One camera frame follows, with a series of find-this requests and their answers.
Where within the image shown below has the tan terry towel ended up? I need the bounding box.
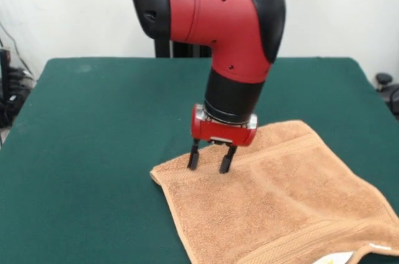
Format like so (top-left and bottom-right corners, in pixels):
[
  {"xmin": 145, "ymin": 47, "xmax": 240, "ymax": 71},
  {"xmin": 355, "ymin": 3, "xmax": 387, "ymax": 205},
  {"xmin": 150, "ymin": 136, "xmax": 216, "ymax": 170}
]
[{"xmin": 150, "ymin": 119, "xmax": 399, "ymax": 264}]

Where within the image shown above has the black equipment box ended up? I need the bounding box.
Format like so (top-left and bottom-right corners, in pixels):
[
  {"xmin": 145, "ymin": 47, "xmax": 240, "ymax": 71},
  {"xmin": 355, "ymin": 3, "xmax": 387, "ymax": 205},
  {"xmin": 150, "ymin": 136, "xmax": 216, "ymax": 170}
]
[{"xmin": 0, "ymin": 47, "xmax": 12, "ymax": 102}]

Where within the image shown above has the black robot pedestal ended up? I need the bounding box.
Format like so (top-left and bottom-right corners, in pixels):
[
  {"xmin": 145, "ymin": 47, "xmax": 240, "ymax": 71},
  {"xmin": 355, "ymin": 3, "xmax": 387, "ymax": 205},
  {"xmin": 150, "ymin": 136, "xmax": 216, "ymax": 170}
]
[{"xmin": 152, "ymin": 0, "xmax": 269, "ymax": 58}]

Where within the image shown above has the black cable bundle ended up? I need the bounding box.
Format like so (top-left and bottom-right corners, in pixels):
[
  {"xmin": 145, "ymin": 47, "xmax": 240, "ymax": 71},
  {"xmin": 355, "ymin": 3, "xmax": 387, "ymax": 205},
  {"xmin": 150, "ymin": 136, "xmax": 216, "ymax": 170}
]
[{"xmin": 0, "ymin": 67, "xmax": 36, "ymax": 129}]

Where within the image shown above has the black office chair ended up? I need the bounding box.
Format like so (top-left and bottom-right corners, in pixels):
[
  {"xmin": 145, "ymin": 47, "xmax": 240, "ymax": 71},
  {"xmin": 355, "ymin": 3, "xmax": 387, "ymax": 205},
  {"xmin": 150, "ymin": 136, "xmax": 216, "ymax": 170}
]
[{"xmin": 375, "ymin": 72, "xmax": 399, "ymax": 121}]

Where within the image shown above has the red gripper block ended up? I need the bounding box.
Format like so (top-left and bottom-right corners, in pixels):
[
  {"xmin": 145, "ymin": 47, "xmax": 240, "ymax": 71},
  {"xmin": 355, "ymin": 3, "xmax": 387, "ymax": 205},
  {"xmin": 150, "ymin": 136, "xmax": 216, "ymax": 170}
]
[{"xmin": 186, "ymin": 104, "xmax": 259, "ymax": 174}]

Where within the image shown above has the dark green table cloth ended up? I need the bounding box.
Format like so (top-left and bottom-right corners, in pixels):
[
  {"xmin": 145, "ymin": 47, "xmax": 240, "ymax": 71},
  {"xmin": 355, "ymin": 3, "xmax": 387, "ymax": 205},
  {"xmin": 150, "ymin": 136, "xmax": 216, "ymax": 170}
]
[{"xmin": 0, "ymin": 56, "xmax": 399, "ymax": 264}]

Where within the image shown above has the grey wall cable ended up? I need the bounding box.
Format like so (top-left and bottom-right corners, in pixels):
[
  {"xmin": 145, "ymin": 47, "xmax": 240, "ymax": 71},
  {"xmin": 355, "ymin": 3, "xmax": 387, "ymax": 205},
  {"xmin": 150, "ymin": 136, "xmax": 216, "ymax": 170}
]
[{"xmin": 0, "ymin": 22, "xmax": 35, "ymax": 77}]

